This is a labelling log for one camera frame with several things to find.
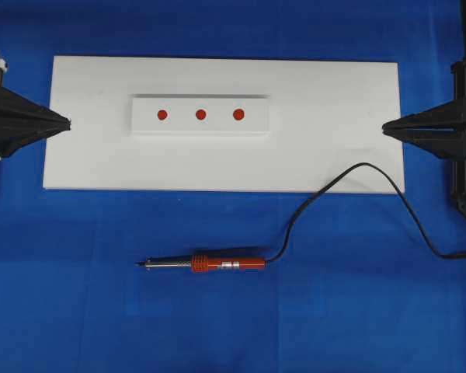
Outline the right red dot mark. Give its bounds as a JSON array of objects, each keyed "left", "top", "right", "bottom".
[{"left": 233, "top": 108, "right": 245, "bottom": 120}]

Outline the black soldering iron cord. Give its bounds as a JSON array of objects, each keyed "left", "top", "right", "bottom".
[{"left": 265, "top": 162, "right": 466, "bottom": 262}]

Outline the raised white marker plate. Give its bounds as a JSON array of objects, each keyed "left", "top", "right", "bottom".
[{"left": 130, "top": 95, "right": 270, "bottom": 137}]

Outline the red handled soldering iron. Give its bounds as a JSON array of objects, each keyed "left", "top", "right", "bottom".
[{"left": 135, "top": 254, "right": 266, "bottom": 274}]

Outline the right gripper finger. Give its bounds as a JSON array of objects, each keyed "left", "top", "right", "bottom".
[
  {"left": 382, "top": 97, "right": 466, "bottom": 131},
  {"left": 383, "top": 129, "right": 466, "bottom": 160}
]

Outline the middle red dot mark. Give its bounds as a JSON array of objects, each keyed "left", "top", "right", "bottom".
[{"left": 196, "top": 110, "right": 207, "bottom": 120}]

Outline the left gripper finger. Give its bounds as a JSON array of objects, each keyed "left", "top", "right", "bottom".
[
  {"left": 0, "top": 86, "right": 71, "bottom": 131},
  {"left": 0, "top": 123, "right": 71, "bottom": 158}
]

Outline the left red dot mark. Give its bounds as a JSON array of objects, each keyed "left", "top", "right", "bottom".
[{"left": 157, "top": 110, "right": 169, "bottom": 120}]

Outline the large white base board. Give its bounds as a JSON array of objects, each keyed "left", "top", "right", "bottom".
[{"left": 43, "top": 56, "right": 405, "bottom": 193}]

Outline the red dot mark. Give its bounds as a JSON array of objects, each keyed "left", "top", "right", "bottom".
[
  {"left": 233, "top": 108, "right": 245, "bottom": 120},
  {"left": 196, "top": 110, "right": 207, "bottom": 120},
  {"left": 157, "top": 110, "right": 169, "bottom": 120}
]

